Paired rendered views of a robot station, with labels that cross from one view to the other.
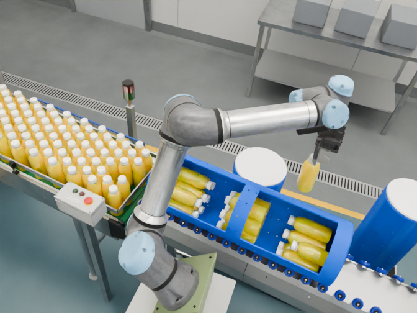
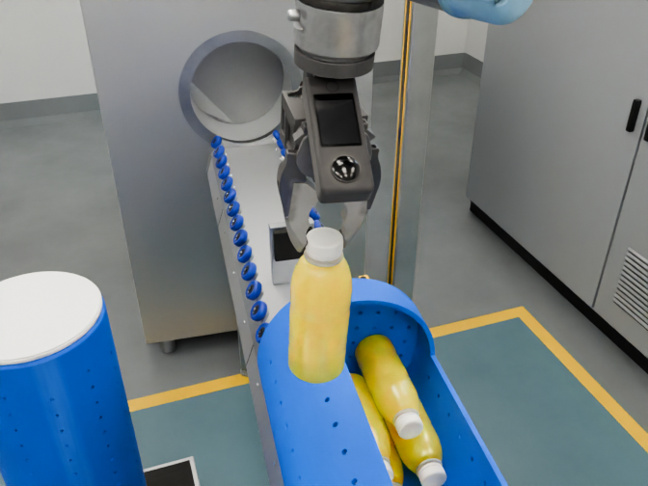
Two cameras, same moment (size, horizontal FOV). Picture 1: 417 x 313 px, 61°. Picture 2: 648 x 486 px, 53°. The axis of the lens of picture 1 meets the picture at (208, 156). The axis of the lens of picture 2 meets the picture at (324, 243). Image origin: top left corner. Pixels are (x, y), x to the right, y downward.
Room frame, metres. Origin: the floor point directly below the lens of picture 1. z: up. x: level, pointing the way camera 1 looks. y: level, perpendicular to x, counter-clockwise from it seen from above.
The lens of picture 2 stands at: (1.29, 0.07, 1.83)
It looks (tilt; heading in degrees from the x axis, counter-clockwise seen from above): 33 degrees down; 236
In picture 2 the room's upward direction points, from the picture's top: straight up
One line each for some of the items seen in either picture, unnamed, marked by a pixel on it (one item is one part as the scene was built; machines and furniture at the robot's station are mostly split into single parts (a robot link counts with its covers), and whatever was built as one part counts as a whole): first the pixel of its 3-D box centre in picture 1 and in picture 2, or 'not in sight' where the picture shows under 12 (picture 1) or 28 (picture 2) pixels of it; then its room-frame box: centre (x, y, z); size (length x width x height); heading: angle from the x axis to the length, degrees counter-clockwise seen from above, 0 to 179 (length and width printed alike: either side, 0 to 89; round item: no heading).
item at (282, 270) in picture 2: not in sight; (292, 254); (0.65, -1.00, 1.00); 0.10 x 0.04 x 0.15; 159
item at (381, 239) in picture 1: (377, 244); (74, 465); (1.21, -1.07, 0.59); 0.28 x 0.28 x 0.88
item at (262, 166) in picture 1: (260, 166); not in sight; (1.31, -0.28, 1.03); 0.28 x 0.28 x 0.01
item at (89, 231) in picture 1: (98, 262); not in sight; (0.92, 0.55, 0.50); 0.04 x 0.04 x 1.00; 69
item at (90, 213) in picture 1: (80, 204); not in sight; (0.92, 0.55, 1.05); 0.20 x 0.10 x 0.10; 69
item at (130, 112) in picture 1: (136, 169); not in sight; (1.59, 0.48, 0.55); 0.04 x 0.04 x 1.10; 69
